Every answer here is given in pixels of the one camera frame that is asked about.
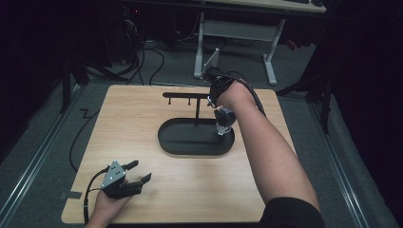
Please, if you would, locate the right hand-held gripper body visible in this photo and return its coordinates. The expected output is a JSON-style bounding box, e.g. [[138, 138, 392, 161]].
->
[[202, 47, 237, 108]]

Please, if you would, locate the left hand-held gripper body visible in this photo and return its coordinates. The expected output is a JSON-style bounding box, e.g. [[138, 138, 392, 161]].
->
[[100, 160, 144, 200]]

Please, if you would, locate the black key rack with tray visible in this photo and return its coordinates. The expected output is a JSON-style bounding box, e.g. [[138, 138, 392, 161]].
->
[[157, 91, 236, 157]]

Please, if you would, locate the person's right hand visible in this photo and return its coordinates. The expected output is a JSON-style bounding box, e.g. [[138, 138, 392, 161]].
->
[[217, 80, 257, 111]]

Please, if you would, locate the person's left hand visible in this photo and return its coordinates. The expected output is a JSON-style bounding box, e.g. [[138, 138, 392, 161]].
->
[[85, 189, 132, 228]]

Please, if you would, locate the black tape patch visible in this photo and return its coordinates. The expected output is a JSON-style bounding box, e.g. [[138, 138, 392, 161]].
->
[[59, 190, 84, 200]]

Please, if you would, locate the white-legged desk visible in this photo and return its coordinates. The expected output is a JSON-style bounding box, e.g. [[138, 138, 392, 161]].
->
[[193, 0, 327, 86]]

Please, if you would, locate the dark metal stand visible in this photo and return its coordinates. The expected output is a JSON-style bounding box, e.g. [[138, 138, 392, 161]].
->
[[276, 71, 335, 135], [59, 55, 91, 114]]

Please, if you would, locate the person's black sleeve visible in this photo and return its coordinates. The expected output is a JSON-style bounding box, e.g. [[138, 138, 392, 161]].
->
[[259, 197, 326, 228]]

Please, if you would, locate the left hand-held gripper black cable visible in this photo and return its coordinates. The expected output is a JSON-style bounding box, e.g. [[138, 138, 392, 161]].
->
[[83, 166, 110, 226]]

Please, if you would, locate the hand-held gripper black cable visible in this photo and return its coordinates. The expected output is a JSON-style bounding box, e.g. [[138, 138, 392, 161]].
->
[[83, 166, 110, 226], [221, 71, 268, 118]]

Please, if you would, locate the right hand-held gripper black cable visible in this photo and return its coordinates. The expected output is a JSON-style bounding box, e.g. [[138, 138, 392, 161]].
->
[[221, 71, 268, 118]]

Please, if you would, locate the thin black floor cable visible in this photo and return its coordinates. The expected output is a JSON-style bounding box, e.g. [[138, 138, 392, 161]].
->
[[68, 107, 101, 173]]

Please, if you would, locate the bundle of black floor cables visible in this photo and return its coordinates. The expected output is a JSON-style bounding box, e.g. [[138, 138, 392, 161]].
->
[[122, 37, 166, 86]]

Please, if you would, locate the metal floor rail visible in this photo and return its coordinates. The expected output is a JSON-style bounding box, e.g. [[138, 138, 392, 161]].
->
[[0, 85, 82, 220], [307, 101, 371, 228]]

